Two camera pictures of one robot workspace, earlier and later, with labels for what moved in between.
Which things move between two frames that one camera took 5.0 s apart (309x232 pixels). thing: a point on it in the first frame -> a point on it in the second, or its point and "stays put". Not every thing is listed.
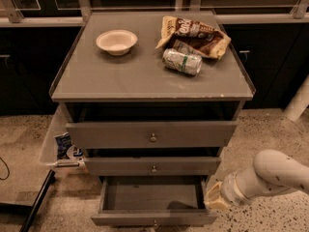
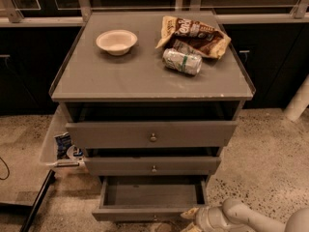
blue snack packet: [63, 144] stays put
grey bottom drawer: [154, 202] stays put
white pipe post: [299, 101] stays put
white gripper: [229, 189] -> [207, 217]
